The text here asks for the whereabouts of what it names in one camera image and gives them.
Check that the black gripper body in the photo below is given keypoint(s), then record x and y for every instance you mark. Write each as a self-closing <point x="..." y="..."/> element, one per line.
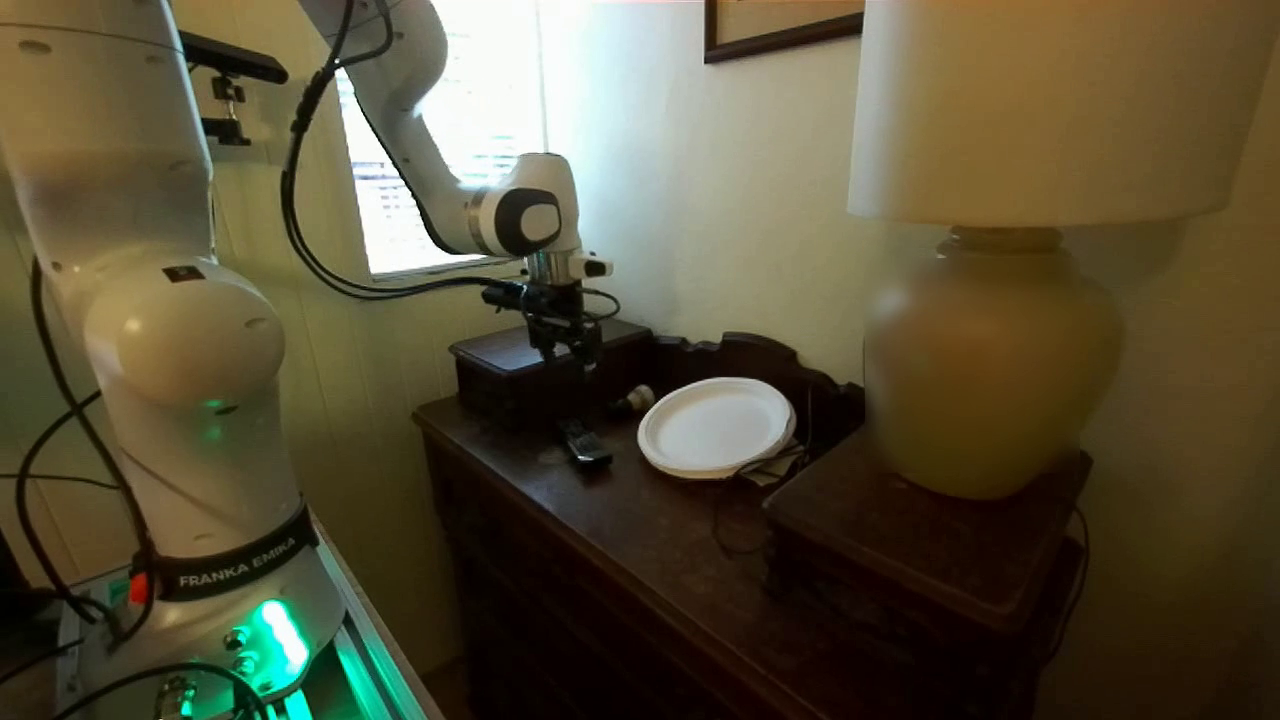
<point x="561" y="319"/>

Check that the black remote control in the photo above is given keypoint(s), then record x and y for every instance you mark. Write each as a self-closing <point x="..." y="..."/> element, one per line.
<point x="588" y="448"/>

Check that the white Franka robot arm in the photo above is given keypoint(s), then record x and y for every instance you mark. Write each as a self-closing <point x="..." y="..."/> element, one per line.
<point x="144" y="334"/>

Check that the small pale object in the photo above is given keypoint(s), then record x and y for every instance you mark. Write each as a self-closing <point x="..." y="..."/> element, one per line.
<point x="642" y="399"/>

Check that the dark wooden lidded box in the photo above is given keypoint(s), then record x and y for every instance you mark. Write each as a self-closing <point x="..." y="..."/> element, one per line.
<point x="501" y="373"/>

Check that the white paper plate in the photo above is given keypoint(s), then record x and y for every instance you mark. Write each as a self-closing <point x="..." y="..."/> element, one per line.
<point x="713" y="427"/>

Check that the dark wooden dresser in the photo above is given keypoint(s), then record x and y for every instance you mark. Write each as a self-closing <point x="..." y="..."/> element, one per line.
<point x="613" y="560"/>

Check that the dark patterned flat object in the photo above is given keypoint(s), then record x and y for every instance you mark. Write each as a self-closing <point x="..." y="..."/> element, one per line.
<point x="778" y="467"/>

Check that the bright window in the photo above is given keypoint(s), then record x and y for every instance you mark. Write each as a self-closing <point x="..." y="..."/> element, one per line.
<point x="462" y="132"/>

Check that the dark framed picture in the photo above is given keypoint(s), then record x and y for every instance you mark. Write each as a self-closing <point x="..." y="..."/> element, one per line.
<point x="783" y="26"/>

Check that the dark wooden lamp stand box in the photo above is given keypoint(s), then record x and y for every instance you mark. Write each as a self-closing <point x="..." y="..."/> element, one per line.
<point x="932" y="533"/>

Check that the beige ceramic lamp base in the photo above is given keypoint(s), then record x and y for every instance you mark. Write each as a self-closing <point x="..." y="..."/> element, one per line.
<point x="985" y="364"/>

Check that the white lamp shade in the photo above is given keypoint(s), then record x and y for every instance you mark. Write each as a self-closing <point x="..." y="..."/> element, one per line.
<point x="1054" y="106"/>

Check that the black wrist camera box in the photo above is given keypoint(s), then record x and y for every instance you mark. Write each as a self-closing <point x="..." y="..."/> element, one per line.
<point x="506" y="296"/>

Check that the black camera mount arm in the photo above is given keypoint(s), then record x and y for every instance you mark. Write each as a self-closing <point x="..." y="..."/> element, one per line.
<point x="227" y="125"/>

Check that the green lit robot base mount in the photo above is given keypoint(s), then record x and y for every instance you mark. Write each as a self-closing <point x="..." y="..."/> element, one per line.
<point x="280" y="654"/>

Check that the black bar camera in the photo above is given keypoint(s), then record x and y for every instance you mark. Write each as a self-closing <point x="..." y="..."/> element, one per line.
<point x="235" y="59"/>

